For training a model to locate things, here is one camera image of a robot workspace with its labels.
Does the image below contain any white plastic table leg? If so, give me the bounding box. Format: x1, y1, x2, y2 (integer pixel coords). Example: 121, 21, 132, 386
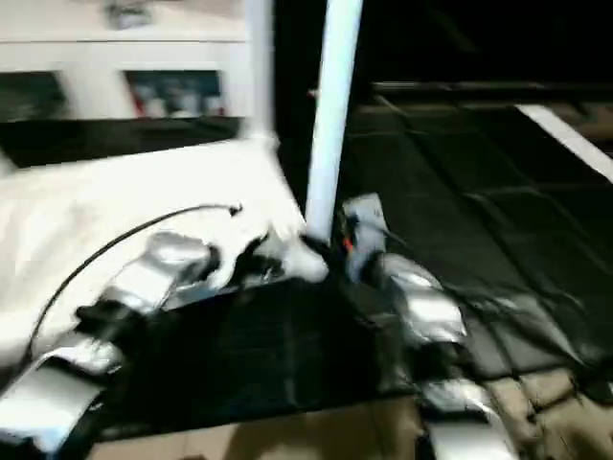
241, 0, 281, 150
302, 0, 365, 245

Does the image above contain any white plastic table top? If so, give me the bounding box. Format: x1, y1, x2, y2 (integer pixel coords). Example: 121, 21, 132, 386
0, 134, 329, 370

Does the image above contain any black work mat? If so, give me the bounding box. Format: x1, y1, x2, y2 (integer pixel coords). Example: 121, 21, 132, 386
0, 96, 613, 437

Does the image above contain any black flat bar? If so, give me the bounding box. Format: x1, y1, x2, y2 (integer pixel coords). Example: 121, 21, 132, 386
369, 81, 613, 97

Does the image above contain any white board strip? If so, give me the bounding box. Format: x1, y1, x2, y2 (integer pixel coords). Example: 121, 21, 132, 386
517, 103, 613, 183

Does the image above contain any white cabinet with glass doors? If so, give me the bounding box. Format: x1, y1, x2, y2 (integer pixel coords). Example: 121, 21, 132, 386
0, 0, 252, 121

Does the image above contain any black bundle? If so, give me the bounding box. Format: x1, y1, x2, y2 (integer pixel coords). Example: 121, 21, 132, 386
103, 3, 154, 28

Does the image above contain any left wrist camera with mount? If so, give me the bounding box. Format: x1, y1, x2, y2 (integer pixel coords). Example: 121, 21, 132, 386
209, 216, 279, 288

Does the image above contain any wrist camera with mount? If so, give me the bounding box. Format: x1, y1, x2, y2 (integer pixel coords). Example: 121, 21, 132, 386
209, 216, 279, 288
340, 194, 389, 254

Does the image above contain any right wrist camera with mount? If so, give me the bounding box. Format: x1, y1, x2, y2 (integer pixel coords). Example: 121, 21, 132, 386
340, 194, 389, 254

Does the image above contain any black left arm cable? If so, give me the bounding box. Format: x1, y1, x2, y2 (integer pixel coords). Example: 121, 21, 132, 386
29, 203, 242, 357

